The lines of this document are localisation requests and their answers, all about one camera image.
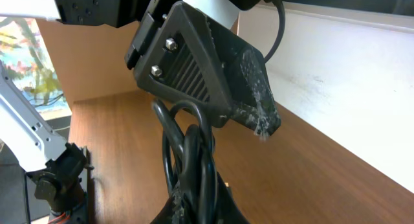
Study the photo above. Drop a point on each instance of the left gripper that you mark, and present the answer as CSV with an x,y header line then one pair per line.
x,y
179,53

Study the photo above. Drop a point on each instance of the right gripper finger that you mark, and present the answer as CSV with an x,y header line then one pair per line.
x,y
177,210

